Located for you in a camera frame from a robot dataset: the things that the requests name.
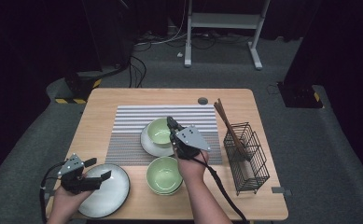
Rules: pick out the striped grey placemat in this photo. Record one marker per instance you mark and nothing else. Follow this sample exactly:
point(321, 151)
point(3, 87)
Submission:
point(126, 140)

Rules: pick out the person's right hand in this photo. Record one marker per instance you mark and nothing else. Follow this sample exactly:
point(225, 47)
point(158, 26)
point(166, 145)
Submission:
point(191, 171)

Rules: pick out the small white plug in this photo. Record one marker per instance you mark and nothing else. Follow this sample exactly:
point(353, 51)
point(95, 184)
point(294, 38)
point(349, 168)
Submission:
point(179, 55)

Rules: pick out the white desk stand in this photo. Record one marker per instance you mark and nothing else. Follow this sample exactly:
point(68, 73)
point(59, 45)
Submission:
point(222, 21)

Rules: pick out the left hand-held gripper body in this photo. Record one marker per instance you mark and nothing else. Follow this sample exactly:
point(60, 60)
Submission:
point(75, 183)

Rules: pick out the grey round table grommet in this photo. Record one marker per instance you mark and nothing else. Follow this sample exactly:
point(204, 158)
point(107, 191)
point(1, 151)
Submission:
point(202, 100)

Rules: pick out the black base with yellow stripes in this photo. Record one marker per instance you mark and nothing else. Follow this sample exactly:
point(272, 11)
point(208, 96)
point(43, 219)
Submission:
point(299, 96)
point(79, 87)

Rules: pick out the brown wooden chopstick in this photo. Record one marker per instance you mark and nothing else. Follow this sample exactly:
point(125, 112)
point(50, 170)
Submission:
point(222, 116)
point(226, 114)

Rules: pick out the tall black cabinet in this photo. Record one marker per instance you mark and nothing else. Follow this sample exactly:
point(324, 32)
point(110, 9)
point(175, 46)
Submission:
point(107, 34)

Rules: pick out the person's left hand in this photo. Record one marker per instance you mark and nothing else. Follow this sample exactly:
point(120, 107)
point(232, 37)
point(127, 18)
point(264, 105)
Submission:
point(62, 208)

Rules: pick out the grey tape strip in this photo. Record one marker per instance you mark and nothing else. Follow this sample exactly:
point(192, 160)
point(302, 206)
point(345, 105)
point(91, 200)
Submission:
point(280, 190)

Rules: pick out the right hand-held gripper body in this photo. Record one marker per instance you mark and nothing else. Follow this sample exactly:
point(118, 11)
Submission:
point(190, 140)

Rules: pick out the green bowl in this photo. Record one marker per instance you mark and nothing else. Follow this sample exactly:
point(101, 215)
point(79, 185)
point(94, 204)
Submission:
point(163, 175)
point(159, 132)
point(165, 194)

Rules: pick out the white plate with dark rim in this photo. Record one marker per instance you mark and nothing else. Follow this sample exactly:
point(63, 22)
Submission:
point(151, 149)
point(114, 196)

